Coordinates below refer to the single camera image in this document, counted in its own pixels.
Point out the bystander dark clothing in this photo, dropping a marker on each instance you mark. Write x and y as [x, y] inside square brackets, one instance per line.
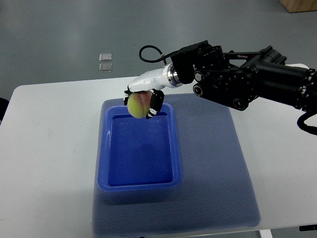
[3, 107]

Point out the blue plastic tray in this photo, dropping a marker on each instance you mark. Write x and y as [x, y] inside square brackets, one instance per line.
[138, 154]

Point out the yellow-green pink peach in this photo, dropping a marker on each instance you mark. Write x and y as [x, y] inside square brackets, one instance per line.
[138, 104]

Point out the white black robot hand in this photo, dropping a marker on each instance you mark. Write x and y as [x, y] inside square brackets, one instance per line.
[154, 81]

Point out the grey-blue textured mat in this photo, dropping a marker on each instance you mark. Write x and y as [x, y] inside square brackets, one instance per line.
[215, 191]

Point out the upper metal floor plate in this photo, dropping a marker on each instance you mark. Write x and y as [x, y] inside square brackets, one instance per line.
[105, 57]

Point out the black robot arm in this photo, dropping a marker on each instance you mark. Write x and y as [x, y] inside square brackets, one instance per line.
[235, 79]

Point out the lower metal floor plate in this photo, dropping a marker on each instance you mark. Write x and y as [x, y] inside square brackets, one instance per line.
[105, 67]

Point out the metal floor plate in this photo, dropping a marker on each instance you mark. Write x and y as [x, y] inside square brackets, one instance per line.
[105, 57]
[105, 67]

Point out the white table leg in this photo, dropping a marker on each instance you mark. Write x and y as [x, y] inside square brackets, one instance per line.
[265, 233]

